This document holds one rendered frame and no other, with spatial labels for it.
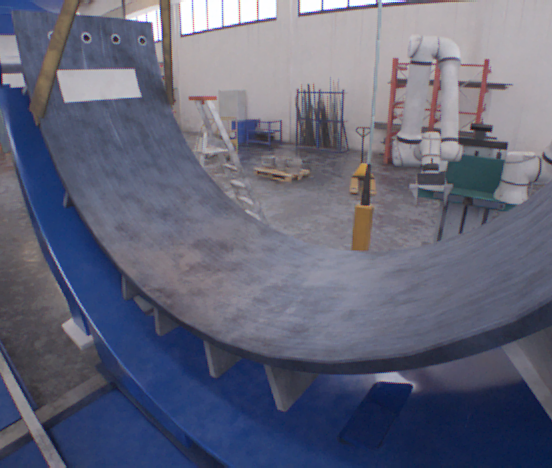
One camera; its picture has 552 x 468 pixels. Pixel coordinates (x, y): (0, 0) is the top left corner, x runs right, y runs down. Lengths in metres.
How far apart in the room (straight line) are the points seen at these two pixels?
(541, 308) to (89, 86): 1.78
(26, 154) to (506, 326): 1.90
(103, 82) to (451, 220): 2.24
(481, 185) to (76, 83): 2.29
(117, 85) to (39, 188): 0.63
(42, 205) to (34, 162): 0.22
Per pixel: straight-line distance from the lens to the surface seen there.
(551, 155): 2.21
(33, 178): 1.89
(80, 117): 1.73
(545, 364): 0.64
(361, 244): 1.73
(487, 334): 0.54
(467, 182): 2.36
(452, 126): 1.93
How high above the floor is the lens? 2.01
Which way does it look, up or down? 24 degrees down
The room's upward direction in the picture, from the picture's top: straight up
